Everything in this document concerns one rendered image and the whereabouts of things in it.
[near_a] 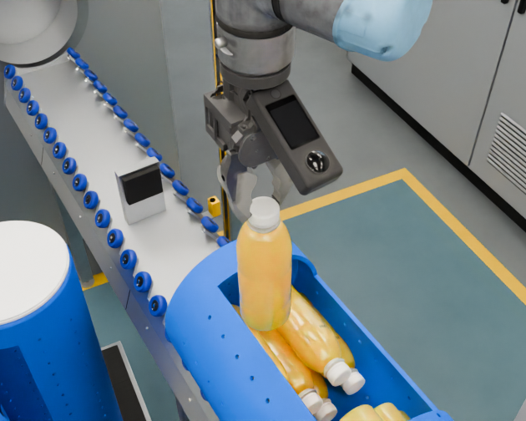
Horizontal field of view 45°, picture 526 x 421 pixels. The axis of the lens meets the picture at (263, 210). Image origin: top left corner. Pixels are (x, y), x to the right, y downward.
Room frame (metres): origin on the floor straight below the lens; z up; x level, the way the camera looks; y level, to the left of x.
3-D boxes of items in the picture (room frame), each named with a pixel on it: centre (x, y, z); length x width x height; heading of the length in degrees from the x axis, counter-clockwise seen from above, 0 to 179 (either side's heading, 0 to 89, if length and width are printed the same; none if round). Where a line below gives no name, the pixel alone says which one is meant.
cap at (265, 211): (0.55, 0.00, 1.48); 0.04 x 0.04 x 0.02
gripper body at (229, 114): (0.57, 0.01, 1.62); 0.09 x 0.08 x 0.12; 31
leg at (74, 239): (1.66, 0.71, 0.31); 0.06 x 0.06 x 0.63; 32
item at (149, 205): (1.10, 0.28, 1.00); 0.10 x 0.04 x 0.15; 122
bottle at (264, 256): (0.55, 0.00, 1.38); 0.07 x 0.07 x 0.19
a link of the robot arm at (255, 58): (0.56, 0.01, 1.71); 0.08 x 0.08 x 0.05
